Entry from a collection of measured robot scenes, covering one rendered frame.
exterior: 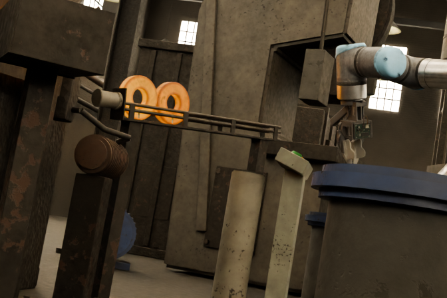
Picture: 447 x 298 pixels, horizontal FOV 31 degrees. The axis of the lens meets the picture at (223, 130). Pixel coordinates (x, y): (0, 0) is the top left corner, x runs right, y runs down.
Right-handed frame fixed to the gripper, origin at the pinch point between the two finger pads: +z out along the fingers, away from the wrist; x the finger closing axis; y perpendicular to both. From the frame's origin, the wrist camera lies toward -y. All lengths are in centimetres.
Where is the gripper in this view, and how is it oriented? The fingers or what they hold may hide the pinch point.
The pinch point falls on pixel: (350, 163)
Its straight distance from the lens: 252.2
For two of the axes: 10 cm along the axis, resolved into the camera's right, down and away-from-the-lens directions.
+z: 0.6, 9.9, 1.4
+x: 9.3, -1.1, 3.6
